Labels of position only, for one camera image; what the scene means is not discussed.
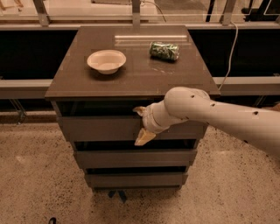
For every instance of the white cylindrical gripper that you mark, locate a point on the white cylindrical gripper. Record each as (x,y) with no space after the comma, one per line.
(148,120)

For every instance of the white paper bowl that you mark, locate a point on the white paper bowl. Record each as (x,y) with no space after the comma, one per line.
(106,61)

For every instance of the dark brown drawer cabinet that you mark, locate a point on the dark brown drawer cabinet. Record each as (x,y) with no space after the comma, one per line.
(79,90)

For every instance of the blue tape cross marker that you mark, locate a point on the blue tape cross marker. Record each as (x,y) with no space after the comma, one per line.
(120,193)

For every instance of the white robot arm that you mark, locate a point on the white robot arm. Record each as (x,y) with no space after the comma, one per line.
(255,126)

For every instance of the grey middle drawer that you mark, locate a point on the grey middle drawer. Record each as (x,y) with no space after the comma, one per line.
(133,158)

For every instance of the grey drawer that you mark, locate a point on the grey drawer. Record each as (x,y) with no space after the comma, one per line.
(133,158)
(121,128)
(136,180)

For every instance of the grey bottom drawer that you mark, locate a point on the grey bottom drawer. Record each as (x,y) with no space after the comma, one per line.
(136,180)

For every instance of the grey top drawer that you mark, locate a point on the grey top drawer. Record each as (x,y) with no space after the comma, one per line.
(121,128)

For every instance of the crushed green soda can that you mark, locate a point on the crushed green soda can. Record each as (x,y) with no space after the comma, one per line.
(164,51)

